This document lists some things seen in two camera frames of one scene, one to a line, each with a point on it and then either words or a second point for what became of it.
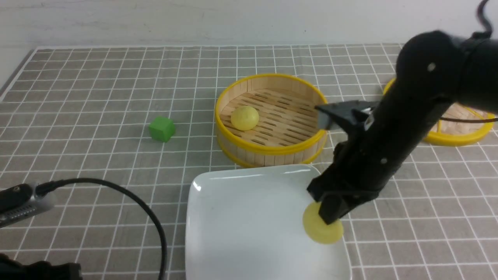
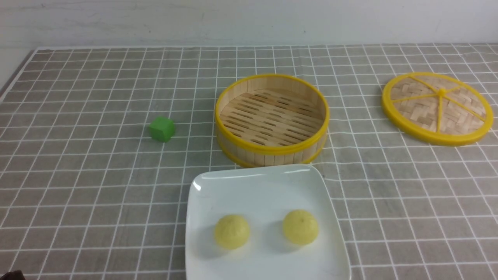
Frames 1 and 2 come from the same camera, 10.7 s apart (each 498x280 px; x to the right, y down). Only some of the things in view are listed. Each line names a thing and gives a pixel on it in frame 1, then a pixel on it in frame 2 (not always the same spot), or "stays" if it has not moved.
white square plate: x=248 y=224 stays
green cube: x=162 y=129 stays
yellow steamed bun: x=244 y=118 to x=232 y=231
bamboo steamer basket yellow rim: x=267 y=120 stays
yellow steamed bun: x=317 y=228 to x=300 y=227
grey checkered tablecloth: x=145 y=116 stays
